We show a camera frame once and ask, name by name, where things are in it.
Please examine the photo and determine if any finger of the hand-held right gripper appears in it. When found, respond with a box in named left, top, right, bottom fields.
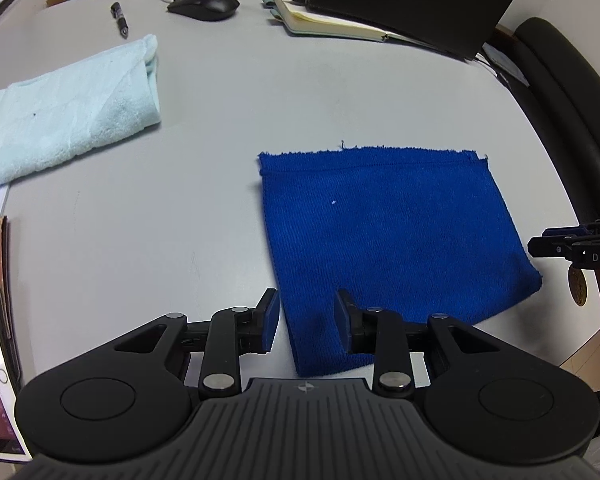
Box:
left=541, top=226, right=594, bottom=239
left=526, top=237, right=577, bottom=261

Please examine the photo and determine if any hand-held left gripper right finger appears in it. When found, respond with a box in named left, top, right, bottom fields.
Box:
left=334, top=289, right=532, bottom=396

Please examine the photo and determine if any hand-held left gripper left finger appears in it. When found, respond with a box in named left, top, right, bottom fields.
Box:
left=87, top=288, right=281, bottom=395

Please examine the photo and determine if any dark blue towel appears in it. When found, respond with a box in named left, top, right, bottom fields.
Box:
left=257, top=147, right=543, bottom=377

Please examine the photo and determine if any light blue towel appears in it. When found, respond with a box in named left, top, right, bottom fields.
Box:
left=0, top=33, right=162, bottom=195

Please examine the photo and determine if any round bronze disc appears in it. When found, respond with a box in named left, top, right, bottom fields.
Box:
left=567, top=265, right=589, bottom=307

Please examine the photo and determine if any black leather sofa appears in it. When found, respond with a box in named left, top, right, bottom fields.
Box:
left=480, top=16, right=600, bottom=226

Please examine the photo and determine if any blue face mask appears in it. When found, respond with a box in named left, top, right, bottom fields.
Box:
left=481, top=42, right=528, bottom=86

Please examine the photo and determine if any black laptop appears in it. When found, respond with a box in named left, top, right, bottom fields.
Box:
left=290, top=0, right=530, bottom=62

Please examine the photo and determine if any open cream notebook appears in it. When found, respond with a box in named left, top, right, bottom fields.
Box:
left=258, top=0, right=451, bottom=56

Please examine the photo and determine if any black computer mouse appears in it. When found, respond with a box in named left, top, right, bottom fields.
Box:
left=167, top=0, right=241, bottom=23

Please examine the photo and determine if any black pen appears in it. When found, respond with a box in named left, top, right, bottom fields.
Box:
left=111, top=2, right=129, bottom=39

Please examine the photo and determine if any thin laptop cable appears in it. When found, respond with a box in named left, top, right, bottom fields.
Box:
left=475, top=50, right=511, bottom=88

